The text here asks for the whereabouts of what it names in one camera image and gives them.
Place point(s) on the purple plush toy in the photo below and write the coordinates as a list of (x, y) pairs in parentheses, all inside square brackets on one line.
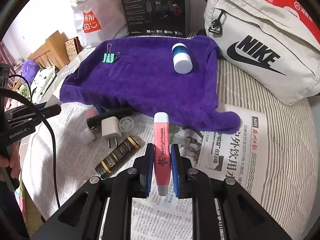
[(30, 68)]

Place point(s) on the clear round plastic cap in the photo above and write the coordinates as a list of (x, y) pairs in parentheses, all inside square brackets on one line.
[(126, 123)]

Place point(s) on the green binder clip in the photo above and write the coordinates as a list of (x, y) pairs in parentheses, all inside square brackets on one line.
[(108, 58)]

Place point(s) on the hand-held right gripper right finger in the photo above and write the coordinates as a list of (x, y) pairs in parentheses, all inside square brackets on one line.
[(176, 170)]

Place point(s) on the white charger plug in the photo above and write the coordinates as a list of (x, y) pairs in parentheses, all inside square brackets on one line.
[(110, 127)]

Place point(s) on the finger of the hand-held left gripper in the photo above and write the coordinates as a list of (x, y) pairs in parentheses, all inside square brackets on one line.
[(39, 105), (50, 110)]

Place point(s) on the newspaper with small print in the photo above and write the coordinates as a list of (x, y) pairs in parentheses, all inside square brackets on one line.
[(70, 160)]

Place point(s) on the white usb adapter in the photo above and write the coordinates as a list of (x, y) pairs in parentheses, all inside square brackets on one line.
[(86, 135)]

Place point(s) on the purple towel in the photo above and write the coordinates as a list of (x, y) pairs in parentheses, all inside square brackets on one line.
[(150, 85)]

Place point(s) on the white pillow black print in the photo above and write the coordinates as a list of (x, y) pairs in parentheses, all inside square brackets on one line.
[(45, 77)]

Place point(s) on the person's left hand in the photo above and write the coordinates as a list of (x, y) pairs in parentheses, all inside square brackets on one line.
[(15, 160)]

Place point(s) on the brown patterned box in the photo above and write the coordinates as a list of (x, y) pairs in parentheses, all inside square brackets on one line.
[(72, 46)]

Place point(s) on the black and gold tube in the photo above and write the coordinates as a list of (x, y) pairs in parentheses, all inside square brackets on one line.
[(117, 155)]

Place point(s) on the white plastic bag red logo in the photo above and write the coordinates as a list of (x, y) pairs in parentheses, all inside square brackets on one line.
[(90, 5)]

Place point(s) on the pink and blue small item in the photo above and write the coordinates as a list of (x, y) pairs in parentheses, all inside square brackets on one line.
[(92, 112)]

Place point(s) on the black tube white end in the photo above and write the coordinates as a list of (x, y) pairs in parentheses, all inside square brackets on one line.
[(112, 116)]

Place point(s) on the white canvas bag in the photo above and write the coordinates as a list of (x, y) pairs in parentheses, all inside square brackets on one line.
[(250, 25)]

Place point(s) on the black headset box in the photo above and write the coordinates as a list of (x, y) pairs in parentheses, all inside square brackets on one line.
[(150, 5)]

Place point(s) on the blue and white bottle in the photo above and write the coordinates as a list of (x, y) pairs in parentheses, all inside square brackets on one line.
[(182, 63)]

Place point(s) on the newspaper with large headline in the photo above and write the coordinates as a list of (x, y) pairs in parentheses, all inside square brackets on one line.
[(232, 150)]

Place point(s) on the red striped curtain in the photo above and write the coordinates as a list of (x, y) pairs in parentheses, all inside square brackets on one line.
[(6, 55)]

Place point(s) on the wooden headboard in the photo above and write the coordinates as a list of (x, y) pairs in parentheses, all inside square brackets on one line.
[(55, 47)]

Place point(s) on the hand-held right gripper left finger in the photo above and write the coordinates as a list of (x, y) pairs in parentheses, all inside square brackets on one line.
[(149, 170)]

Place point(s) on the striped bed sheet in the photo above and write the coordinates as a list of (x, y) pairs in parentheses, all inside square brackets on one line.
[(275, 180)]

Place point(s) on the pink flashlight earpick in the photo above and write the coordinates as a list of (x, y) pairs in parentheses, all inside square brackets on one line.
[(161, 150)]

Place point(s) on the red paper bag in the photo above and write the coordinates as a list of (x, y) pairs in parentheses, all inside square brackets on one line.
[(300, 7)]

